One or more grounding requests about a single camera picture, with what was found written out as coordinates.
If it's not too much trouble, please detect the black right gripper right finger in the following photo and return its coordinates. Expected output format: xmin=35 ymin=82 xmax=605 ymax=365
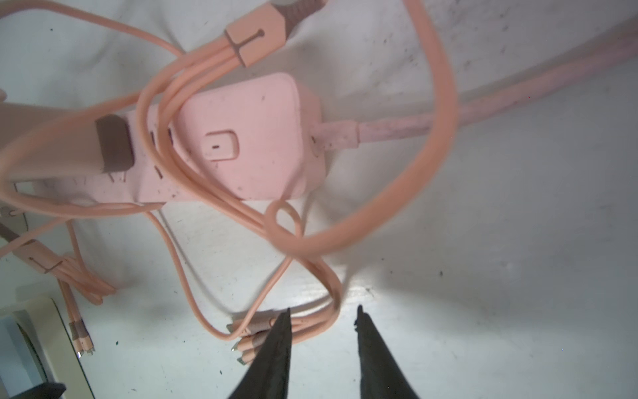
xmin=355 ymin=305 xmax=418 ymax=399

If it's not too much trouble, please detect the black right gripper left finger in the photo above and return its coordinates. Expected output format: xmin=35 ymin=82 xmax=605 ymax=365
xmin=229 ymin=309 xmax=292 ymax=398

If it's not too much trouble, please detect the blue kitchen scale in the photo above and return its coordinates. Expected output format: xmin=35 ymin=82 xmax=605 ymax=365
xmin=1 ymin=298 xmax=94 ymax=398

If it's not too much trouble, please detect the pink power strip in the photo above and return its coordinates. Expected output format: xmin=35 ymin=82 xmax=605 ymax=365
xmin=33 ymin=73 xmax=327 ymax=204

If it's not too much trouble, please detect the pink power strip cord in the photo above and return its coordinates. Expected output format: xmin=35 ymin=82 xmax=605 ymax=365
xmin=311 ymin=19 xmax=638 ymax=153

